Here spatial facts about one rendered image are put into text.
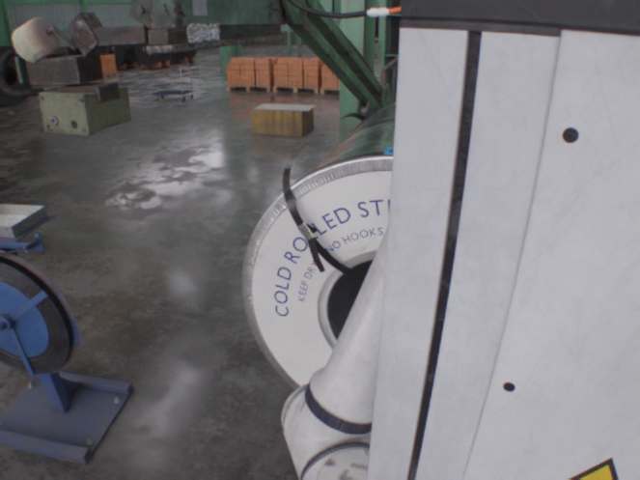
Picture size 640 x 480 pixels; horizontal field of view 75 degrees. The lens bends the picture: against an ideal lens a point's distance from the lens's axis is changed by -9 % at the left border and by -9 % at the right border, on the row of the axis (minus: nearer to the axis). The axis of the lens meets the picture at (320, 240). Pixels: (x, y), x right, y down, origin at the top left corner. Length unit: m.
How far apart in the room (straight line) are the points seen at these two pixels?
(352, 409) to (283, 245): 0.90
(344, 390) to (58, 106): 1.13
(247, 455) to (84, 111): 1.57
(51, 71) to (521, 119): 1.41
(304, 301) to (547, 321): 1.45
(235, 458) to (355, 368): 1.48
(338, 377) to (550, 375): 0.55
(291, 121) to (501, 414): 7.31
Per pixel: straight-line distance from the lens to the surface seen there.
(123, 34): 1.37
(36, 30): 1.52
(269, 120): 7.70
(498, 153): 0.25
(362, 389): 0.81
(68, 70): 1.48
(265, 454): 2.21
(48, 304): 2.05
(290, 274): 1.66
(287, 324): 1.79
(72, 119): 1.47
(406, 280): 0.29
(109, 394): 2.64
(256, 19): 1.69
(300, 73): 12.55
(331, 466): 0.81
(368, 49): 6.83
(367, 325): 0.76
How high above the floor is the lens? 1.74
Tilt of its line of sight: 26 degrees down
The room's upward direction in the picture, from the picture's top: straight up
